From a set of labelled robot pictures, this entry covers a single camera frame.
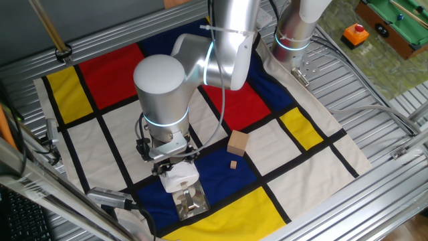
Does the black rod clamp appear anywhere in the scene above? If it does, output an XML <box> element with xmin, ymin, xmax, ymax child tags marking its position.
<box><xmin>55</xmin><ymin>43</ymin><xmax>73</xmax><ymax>64</ymax></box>

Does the white power strip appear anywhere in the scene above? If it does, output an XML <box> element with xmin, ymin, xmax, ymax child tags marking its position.
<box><xmin>255</xmin><ymin>8</ymin><xmax>274</xmax><ymax>29</ymax></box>

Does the aluminium frame bar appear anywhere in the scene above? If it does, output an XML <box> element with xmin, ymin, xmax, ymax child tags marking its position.
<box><xmin>0</xmin><ymin>137</ymin><xmax>138</xmax><ymax>241</ymax></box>

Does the brass rod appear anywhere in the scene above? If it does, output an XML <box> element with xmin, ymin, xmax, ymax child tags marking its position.
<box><xmin>28</xmin><ymin>0</ymin><xmax>70</xmax><ymax>54</ymax></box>

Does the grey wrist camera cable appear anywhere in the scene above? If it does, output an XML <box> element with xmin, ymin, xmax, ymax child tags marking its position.
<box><xmin>180</xmin><ymin>0</ymin><xmax>226</xmax><ymax>159</ymax></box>

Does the large wooden cube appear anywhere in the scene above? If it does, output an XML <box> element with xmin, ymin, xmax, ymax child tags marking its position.
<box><xmin>226</xmin><ymin>129</ymin><xmax>250</xmax><ymax>157</ymax></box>

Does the miniature green pool table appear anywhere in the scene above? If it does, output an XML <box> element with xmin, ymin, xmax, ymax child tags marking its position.
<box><xmin>354</xmin><ymin>0</ymin><xmax>428</xmax><ymax>60</ymax></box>

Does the grey hose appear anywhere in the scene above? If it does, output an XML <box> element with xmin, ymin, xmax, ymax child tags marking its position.
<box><xmin>329</xmin><ymin>105</ymin><xmax>419</xmax><ymax>135</ymax></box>

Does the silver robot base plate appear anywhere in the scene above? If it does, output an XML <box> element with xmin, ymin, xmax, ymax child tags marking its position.
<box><xmin>290</xmin><ymin>55</ymin><xmax>318</xmax><ymax>88</ymax></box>

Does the small silver bracket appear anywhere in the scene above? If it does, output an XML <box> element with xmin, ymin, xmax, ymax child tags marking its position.
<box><xmin>389</xmin><ymin>146</ymin><xmax>409</xmax><ymax>160</ymax></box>

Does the silver camera with black cable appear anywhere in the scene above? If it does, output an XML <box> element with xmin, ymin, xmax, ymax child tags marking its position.
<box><xmin>86</xmin><ymin>186</ymin><xmax>158</xmax><ymax>237</ymax></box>

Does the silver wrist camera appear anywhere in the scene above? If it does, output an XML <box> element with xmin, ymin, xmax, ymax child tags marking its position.
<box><xmin>148</xmin><ymin>132</ymin><xmax>189</xmax><ymax>163</ymax></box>

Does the black keyboard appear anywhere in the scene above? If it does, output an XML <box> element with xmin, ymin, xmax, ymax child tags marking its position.
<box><xmin>0</xmin><ymin>185</ymin><xmax>54</xmax><ymax>241</ymax></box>

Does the small silver camera on mount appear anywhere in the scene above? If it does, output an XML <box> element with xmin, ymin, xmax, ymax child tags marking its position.
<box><xmin>45</xmin><ymin>118</ymin><xmax>61</xmax><ymax>147</ymax></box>

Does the orange emergency stop button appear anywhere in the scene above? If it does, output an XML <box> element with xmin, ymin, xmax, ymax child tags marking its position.
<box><xmin>340</xmin><ymin>23</ymin><xmax>370</xmax><ymax>50</ymax></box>

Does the white toilet paper roll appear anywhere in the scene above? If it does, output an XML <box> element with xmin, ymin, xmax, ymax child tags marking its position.
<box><xmin>159</xmin><ymin>161</ymin><xmax>201</xmax><ymax>194</ymax></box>

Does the orange stick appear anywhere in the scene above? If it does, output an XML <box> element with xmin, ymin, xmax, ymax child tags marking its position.
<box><xmin>0</xmin><ymin>103</ymin><xmax>17</xmax><ymax>151</ymax></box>

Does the colour block patterned cloth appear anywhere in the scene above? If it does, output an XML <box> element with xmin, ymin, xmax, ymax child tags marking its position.
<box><xmin>33</xmin><ymin>16</ymin><xmax>372</xmax><ymax>241</ymax></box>

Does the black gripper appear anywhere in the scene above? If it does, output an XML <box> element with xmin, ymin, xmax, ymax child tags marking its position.
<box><xmin>151</xmin><ymin>150</ymin><xmax>202</xmax><ymax>177</ymax></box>

